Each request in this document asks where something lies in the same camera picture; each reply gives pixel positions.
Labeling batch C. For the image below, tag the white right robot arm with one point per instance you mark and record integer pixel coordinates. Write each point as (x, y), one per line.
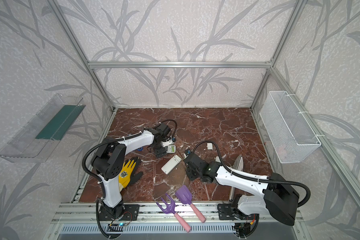
(270, 195)

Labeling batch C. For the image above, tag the white wire mesh basket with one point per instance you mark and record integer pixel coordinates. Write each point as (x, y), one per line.
(290, 133)

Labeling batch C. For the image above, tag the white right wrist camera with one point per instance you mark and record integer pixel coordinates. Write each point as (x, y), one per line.
(188, 152)

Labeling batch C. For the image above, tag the white remote with red buttons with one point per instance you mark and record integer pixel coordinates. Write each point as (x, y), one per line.
(171, 149)

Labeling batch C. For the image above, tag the white air conditioner remote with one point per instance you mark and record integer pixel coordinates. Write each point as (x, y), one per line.
(171, 164)

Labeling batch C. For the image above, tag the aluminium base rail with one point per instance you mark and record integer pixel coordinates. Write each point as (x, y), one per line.
(149, 218)

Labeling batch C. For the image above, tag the purple garden shovel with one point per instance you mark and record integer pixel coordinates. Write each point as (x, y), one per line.
(185, 197)

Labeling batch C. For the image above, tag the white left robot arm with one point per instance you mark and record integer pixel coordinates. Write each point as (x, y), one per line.
(110, 155)

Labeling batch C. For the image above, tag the aluminium frame profiles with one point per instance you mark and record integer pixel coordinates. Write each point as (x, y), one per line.
(348, 180)

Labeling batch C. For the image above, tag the metal garden trowel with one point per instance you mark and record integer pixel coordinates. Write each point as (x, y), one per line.
(238, 165)

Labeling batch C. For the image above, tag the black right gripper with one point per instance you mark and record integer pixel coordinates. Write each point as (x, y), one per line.
(190, 170)

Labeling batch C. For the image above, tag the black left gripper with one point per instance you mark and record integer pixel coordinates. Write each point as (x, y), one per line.
(160, 150)

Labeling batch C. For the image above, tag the clear acrylic wall shelf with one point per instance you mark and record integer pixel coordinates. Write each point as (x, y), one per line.
(36, 141)

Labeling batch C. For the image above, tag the purple garden fork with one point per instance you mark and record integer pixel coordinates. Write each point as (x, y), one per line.
(170, 209)

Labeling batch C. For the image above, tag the yellow black work glove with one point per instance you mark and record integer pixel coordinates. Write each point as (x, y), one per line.
(128, 175)

